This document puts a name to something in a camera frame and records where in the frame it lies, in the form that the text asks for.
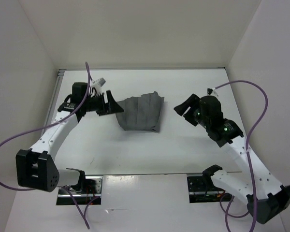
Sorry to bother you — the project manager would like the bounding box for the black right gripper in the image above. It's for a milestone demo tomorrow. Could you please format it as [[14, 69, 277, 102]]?
[[174, 93, 210, 128]]

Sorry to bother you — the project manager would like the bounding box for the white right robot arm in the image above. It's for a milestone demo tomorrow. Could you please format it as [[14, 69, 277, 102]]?
[[174, 94, 290, 224]]

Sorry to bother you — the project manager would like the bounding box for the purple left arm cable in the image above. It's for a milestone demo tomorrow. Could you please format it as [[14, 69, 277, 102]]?
[[0, 61, 92, 230]]

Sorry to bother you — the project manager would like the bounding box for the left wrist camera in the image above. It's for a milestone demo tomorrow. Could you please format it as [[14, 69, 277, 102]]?
[[90, 78, 106, 95]]

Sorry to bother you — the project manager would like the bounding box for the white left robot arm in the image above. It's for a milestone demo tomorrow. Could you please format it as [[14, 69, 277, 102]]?
[[16, 82, 124, 193]]

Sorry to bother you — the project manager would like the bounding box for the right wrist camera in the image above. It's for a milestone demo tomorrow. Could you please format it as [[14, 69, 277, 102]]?
[[207, 88, 218, 97]]

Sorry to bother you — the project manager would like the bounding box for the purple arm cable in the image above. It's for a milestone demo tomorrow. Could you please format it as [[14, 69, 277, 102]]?
[[214, 80, 268, 232], [0, 61, 92, 230]]

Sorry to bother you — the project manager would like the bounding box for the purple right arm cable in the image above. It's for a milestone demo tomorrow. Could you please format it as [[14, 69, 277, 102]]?
[[214, 80, 268, 232]]

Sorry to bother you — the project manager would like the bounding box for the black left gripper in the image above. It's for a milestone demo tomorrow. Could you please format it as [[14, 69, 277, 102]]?
[[83, 90, 124, 116]]

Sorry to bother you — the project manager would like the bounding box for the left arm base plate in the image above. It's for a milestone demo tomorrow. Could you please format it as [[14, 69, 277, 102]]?
[[56, 175, 103, 206]]

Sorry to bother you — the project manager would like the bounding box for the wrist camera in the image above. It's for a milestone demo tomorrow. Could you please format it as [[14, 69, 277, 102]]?
[[90, 78, 106, 95], [207, 88, 218, 97]]

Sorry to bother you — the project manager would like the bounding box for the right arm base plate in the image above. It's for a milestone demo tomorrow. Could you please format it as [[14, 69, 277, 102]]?
[[187, 174, 231, 203]]

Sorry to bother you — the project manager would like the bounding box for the grey pleated skirt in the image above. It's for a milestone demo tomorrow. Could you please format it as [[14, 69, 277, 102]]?
[[116, 91, 164, 132]]

